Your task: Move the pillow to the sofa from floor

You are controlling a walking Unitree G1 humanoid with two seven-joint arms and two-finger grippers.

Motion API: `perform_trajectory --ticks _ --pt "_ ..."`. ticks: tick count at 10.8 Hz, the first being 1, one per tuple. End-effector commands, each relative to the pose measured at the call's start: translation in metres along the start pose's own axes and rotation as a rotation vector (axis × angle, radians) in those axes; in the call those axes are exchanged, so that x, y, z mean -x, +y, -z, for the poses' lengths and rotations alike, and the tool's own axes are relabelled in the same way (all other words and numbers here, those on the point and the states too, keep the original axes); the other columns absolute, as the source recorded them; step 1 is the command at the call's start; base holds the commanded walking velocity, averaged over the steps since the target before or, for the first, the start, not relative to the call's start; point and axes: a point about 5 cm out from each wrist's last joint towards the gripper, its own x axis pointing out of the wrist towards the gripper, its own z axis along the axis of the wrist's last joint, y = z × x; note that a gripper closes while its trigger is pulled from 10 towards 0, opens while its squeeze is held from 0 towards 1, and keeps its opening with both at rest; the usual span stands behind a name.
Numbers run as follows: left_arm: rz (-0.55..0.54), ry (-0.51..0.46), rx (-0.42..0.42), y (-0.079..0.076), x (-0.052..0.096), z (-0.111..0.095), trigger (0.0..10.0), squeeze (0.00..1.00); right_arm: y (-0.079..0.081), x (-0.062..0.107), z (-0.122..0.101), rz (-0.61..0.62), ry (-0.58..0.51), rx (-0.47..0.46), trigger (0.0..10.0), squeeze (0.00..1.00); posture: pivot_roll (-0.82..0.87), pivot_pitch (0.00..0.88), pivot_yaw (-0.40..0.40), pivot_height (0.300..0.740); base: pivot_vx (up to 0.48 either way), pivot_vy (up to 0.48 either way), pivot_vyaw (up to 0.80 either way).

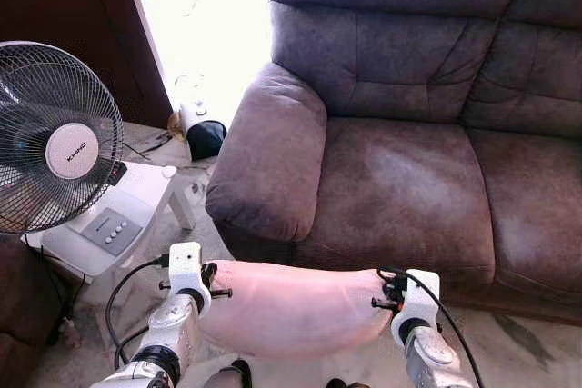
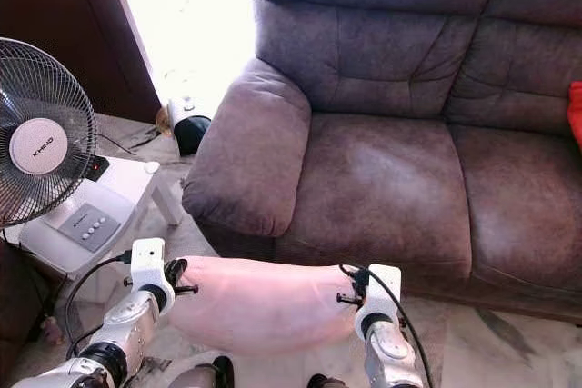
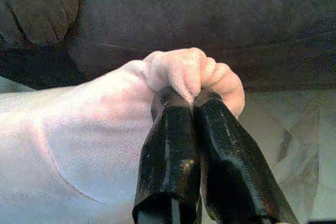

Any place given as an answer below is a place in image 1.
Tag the black power strip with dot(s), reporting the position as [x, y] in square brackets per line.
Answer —
[118, 173]

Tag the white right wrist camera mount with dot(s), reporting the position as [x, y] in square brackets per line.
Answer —
[420, 295]

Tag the black bag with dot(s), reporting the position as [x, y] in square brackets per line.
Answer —
[207, 140]

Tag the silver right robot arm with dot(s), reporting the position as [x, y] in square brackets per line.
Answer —
[432, 356]

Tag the black and white standing fan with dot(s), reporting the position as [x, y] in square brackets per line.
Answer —
[71, 150]

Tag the pink cat face pillow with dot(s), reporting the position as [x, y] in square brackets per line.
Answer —
[291, 311]

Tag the small white appliance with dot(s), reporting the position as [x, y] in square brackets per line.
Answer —
[193, 115]

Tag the dark brown fabric sofa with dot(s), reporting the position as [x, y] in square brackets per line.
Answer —
[400, 188]

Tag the robot right leg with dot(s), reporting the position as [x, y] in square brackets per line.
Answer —
[347, 383]

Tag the dark brown armchair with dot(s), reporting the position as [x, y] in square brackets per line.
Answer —
[23, 315]

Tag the dark brown wooden door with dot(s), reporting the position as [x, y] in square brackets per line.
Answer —
[82, 15]

